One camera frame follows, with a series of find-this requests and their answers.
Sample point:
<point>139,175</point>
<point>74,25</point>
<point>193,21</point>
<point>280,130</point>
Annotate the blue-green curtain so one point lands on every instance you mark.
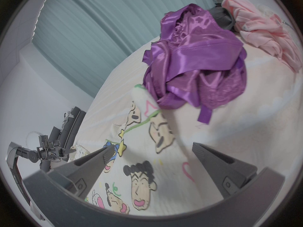
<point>94,32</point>

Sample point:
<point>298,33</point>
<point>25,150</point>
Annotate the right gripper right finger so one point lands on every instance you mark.
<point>220,169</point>

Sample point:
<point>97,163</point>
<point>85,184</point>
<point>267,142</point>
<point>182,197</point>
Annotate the black garment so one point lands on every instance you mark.
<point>222,18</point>

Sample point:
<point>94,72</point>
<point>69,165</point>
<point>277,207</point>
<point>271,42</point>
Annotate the pink garment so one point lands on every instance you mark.
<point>265,27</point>

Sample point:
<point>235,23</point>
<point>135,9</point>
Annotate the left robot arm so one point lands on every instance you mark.
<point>27,155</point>

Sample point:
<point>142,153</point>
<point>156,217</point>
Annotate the bed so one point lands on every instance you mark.
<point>248,126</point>

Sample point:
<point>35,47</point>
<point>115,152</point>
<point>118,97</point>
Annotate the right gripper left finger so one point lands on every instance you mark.
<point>85,171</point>

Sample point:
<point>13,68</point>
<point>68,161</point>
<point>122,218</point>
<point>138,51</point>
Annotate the black chest of drawers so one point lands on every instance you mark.
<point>73,124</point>

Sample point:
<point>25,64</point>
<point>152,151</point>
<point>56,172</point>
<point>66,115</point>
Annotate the pile of clothes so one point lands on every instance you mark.
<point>67,117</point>

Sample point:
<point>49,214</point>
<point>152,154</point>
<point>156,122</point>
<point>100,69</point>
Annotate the white printed pyjama top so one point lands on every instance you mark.
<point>146,155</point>

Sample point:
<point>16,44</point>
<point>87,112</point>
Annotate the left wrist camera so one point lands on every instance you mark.
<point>43,141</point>

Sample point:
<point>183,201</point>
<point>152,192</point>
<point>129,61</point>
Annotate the purple satin garment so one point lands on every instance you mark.
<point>194,55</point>

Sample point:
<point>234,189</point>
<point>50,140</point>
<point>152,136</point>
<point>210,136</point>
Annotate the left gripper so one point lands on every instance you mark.
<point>58,150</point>

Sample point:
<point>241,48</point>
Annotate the round white mirror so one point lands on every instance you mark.
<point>29,135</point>

